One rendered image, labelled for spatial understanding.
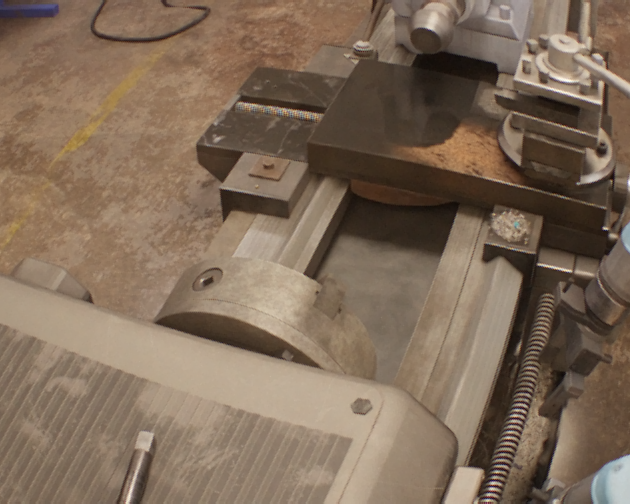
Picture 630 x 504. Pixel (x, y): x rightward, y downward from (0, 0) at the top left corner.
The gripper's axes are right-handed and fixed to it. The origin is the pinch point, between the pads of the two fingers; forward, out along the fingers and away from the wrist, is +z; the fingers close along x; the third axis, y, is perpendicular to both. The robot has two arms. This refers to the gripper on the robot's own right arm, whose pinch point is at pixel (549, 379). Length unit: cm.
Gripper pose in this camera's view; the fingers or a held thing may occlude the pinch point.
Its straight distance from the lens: 145.8
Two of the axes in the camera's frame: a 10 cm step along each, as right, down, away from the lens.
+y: 9.2, 3.8, 1.2
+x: 1.4, -5.8, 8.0
